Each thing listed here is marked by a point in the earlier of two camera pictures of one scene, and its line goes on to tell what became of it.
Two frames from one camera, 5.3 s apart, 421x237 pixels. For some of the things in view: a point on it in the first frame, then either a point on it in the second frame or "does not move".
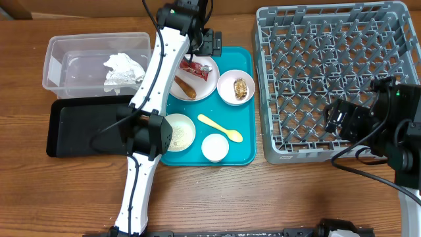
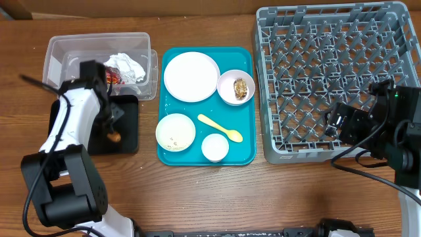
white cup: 215,147 does not move
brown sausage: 190,92 -> 115,137
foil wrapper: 125,72 does not move
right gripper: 352,112 does not move
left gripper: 208,47 -> 118,112
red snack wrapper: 196,68 -> 113,76
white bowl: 184,131 does not move
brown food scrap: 240,87 does not move
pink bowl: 225,88 does not move
